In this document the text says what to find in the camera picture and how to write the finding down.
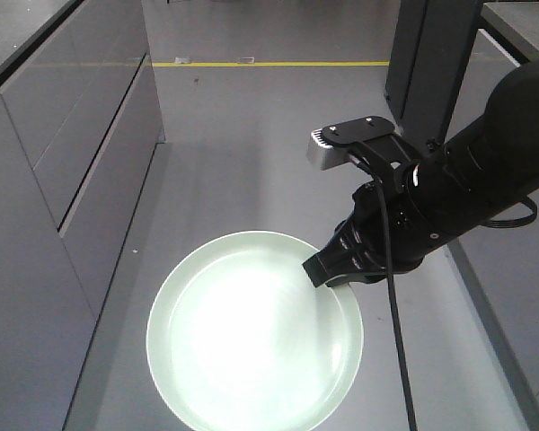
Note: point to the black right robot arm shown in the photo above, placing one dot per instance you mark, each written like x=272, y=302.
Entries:
x=415, y=203

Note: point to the grey cabinet drawers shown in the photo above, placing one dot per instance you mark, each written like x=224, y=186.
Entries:
x=79, y=122

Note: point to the dark tall cabinet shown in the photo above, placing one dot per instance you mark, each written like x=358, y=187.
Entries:
x=431, y=47

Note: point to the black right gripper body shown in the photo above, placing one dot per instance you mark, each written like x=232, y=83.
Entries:
x=390, y=233

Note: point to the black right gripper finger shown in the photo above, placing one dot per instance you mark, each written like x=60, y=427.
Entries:
x=340, y=255
x=335, y=280

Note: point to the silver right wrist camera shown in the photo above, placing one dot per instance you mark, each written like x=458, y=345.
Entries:
x=328, y=147

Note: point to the light green round plate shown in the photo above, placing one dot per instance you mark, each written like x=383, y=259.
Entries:
x=238, y=337

